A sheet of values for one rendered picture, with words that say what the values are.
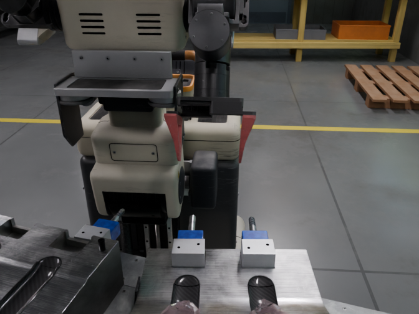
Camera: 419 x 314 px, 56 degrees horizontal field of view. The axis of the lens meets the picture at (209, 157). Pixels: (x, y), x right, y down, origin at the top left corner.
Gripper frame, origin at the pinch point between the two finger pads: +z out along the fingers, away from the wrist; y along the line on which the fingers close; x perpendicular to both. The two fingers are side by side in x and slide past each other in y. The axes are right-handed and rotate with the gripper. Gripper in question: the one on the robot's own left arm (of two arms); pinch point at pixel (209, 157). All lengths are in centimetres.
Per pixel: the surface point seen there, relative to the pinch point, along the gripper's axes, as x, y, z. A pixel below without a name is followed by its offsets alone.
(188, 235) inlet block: 2.3, -3.2, 13.1
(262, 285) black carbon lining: -4.7, 8.8, 18.7
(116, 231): 8.7, -17.4, 14.3
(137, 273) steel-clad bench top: 3.4, -11.9, 20.3
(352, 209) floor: 168, 72, 27
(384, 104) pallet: 322, 144, -56
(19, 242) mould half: -4.2, -28.6, 14.1
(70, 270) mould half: -9.0, -18.4, 16.5
